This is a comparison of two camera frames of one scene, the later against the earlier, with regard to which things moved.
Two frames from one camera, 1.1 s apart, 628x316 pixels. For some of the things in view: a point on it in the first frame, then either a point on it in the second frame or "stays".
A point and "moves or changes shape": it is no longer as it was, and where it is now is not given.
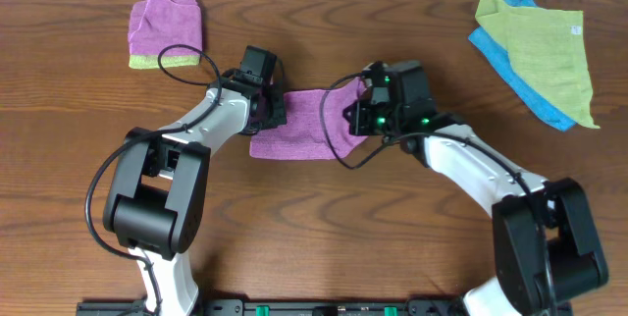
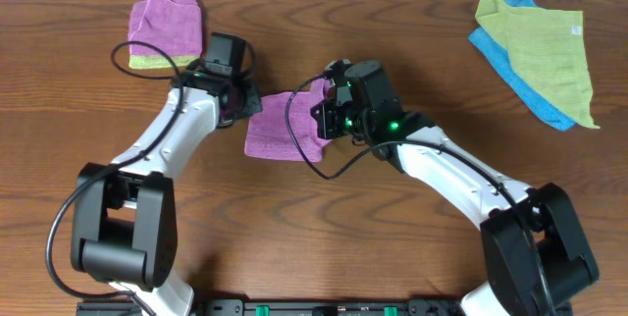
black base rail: [303, 307] stays
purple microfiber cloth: [302, 135] moves or changes shape
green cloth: [550, 44] stays
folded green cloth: [143, 62] stays
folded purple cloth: [169, 18] stays
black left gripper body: [275, 108] → [247, 103]
